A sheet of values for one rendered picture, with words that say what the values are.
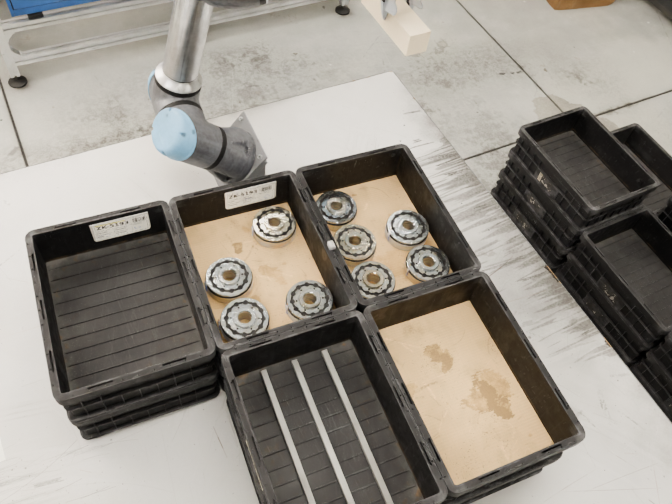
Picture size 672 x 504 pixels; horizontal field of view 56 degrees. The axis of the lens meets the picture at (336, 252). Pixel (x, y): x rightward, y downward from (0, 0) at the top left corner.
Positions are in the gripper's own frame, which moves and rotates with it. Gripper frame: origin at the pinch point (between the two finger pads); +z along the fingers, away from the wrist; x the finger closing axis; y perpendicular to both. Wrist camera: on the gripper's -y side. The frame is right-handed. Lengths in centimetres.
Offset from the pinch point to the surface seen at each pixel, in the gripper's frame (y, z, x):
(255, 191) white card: 28, 19, -50
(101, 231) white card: 25, 20, -86
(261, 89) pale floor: -98, 110, 6
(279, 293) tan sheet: 52, 26, -55
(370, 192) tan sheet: 33.4, 25.7, -21.3
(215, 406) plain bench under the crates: 65, 38, -76
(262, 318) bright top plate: 57, 23, -61
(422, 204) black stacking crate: 44, 22, -13
